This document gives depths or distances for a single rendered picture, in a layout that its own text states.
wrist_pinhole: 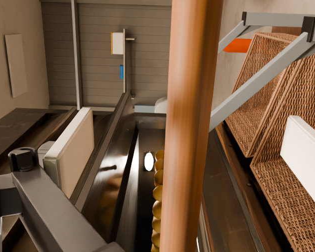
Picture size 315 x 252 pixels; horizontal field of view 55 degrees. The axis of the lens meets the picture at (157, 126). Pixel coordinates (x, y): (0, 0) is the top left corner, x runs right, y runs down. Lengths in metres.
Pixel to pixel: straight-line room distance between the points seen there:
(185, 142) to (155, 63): 7.77
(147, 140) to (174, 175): 1.64
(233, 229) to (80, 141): 0.82
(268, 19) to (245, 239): 0.68
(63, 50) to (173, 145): 8.15
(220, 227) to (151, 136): 0.98
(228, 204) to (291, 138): 0.85
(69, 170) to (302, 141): 0.13
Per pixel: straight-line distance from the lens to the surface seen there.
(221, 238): 0.95
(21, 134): 1.64
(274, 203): 1.06
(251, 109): 1.82
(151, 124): 1.81
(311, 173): 0.19
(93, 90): 8.30
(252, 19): 1.08
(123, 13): 7.96
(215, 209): 1.05
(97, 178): 0.92
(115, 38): 7.49
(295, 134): 0.21
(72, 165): 0.17
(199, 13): 0.18
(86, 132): 0.19
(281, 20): 1.11
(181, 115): 0.19
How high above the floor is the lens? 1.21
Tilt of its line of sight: 1 degrees up
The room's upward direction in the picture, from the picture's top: 88 degrees counter-clockwise
